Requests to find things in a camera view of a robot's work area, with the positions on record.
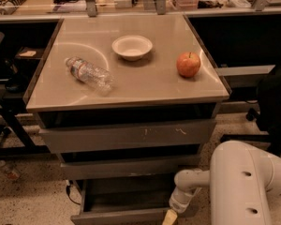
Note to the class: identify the red apple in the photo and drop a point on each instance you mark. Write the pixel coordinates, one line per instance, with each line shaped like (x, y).
(188, 64)

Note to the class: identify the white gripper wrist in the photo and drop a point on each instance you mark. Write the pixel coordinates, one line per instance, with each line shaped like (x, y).
(177, 202)

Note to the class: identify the grey drawer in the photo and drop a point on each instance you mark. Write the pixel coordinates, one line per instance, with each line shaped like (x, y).
(112, 201)
(126, 136)
(128, 167)

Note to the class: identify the grey middle drawer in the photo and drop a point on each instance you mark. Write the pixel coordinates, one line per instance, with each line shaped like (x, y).
(128, 167)

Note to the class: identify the black table frame left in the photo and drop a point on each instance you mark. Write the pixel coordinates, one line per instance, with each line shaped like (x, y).
(11, 123)

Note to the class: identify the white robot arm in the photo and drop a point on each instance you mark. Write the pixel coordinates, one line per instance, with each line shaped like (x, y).
(240, 178)

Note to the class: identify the grey top drawer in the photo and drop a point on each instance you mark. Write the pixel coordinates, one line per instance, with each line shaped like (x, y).
(126, 136)

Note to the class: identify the grey bottom drawer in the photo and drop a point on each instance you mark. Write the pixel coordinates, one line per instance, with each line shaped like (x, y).
(112, 201)

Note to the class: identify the clear plastic water bottle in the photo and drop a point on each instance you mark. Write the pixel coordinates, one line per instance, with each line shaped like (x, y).
(96, 77)

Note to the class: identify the grey drawer cabinet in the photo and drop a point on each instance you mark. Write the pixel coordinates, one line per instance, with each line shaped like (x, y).
(149, 90)

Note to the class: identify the small bottle on floor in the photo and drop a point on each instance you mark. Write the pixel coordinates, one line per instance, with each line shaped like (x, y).
(9, 170)

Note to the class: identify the black office chair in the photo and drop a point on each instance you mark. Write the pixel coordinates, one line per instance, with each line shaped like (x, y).
(269, 116)

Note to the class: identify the white paper bowl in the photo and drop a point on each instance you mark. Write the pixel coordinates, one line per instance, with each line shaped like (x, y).
(132, 48)

